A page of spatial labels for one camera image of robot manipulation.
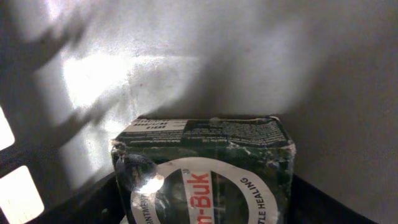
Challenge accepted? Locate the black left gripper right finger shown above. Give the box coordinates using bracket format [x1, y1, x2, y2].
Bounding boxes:
[287, 175, 376, 224]

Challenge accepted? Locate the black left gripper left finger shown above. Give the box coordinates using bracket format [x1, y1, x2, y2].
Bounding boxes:
[29, 174, 125, 224]

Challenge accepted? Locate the dark green Zam-Buk box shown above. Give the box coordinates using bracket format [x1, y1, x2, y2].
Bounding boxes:
[111, 116, 296, 224]

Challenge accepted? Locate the dark grey plastic basket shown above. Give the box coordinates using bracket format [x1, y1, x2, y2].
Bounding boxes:
[1, 0, 397, 223]

